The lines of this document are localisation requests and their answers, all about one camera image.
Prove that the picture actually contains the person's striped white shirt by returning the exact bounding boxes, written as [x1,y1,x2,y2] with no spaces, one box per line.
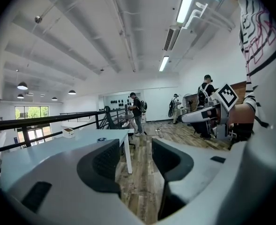
[229,0,276,142]

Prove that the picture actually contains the wooden wall panel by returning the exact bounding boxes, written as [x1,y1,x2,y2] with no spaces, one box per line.
[229,80,246,105]

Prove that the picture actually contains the standing fan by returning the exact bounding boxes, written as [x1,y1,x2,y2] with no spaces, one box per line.
[182,93,199,114]

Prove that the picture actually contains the white ceiling pipes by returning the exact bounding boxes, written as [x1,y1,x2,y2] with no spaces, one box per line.
[181,1,236,31]

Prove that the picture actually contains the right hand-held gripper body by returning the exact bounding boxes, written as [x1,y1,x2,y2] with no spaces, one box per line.
[204,83,239,128]

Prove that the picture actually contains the small white box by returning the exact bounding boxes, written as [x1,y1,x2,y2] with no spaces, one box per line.
[62,126,76,139]

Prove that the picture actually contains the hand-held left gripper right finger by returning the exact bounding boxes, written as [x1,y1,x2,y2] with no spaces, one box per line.
[151,138,244,221]

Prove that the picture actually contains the white table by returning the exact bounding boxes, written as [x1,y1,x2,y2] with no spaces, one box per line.
[0,127,135,193]

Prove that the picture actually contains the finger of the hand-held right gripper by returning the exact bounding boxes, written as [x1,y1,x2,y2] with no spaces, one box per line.
[177,109,210,124]

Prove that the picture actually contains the large window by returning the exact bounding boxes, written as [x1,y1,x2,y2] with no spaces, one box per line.
[14,105,50,120]

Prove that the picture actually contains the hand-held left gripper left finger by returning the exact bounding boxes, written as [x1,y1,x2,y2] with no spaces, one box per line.
[7,138,143,225]

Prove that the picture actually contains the short ceiling tube light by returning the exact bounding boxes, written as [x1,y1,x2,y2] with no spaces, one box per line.
[158,55,170,73]

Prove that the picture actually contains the ceiling air conditioner unit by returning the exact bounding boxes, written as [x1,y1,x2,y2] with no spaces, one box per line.
[163,24,199,55]

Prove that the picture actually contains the black metal railing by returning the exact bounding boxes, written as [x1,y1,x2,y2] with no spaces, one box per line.
[0,108,132,176]

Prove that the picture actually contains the black office chair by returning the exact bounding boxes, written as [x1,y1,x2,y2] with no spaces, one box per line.
[104,105,136,150]

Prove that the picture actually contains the person's right forearm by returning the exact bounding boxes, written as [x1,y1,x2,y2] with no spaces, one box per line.
[228,103,256,126]

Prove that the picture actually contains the long ceiling tube light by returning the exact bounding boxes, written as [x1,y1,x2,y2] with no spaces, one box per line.
[176,0,195,24]

